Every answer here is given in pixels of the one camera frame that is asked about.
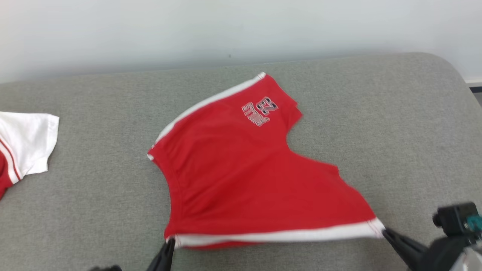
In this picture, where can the red jersey with white sleeves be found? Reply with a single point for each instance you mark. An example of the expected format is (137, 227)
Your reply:
(26, 139)

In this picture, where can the grey fabric sofa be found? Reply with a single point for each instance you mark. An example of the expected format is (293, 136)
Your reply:
(94, 210)

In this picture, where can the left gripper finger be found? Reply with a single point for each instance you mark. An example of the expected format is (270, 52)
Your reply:
(163, 259)

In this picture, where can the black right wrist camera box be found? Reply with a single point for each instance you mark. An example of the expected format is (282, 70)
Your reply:
(452, 219)

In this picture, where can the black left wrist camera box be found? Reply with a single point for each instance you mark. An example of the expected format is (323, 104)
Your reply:
(105, 268)

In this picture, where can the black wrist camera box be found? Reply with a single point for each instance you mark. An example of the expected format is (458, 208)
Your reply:
(452, 219)
(105, 268)

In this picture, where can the white baseboard strip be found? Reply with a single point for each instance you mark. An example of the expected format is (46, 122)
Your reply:
(473, 80)

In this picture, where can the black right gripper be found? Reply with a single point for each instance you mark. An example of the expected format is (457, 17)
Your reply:
(440, 254)

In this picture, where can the red shorts with white stripes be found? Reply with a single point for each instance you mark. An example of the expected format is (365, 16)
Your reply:
(244, 173)

